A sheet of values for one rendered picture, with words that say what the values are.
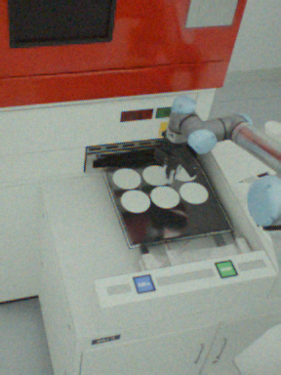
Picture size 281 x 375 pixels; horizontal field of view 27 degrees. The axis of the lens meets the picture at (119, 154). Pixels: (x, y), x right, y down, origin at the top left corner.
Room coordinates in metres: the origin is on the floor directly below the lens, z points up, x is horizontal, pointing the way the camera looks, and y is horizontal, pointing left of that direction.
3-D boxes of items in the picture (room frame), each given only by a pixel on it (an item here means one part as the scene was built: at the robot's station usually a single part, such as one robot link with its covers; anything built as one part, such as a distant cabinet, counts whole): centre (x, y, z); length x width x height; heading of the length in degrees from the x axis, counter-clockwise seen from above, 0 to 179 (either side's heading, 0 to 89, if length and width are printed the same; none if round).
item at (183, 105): (1.44, -0.18, 1.22); 0.09 x 0.08 x 0.11; 30
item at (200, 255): (1.14, -0.29, 0.87); 0.36 x 0.08 x 0.03; 111
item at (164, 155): (1.45, -0.18, 1.06); 0.09 x 0.08 x 0.12; 53
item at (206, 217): (1.38, -0.18, 0.90); 0.34 x 0.34 x 0.01; 21
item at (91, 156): (1.57, -0.09, 0.89); 0.44 x 0.02 x 0.10; 111
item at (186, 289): (1.01, -0.25, 0.89); 0.55 x 0.09 x 0.14; 111
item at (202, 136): (1.37, -0.25, 1.22); 0.11 x 0.11 x 0.08; 30
